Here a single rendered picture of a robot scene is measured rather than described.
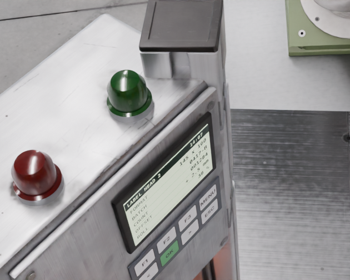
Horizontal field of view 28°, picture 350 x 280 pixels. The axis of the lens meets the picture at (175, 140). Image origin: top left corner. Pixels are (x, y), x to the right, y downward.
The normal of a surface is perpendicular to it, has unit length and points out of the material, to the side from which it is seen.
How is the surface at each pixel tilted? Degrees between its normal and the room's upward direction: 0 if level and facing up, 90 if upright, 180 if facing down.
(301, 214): 0
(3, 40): 0
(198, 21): 0
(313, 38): 46
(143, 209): 90
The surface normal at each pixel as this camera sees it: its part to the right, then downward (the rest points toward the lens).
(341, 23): -0.11, 0.14
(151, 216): 0.74, 0.48
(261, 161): -0.10, -0.62
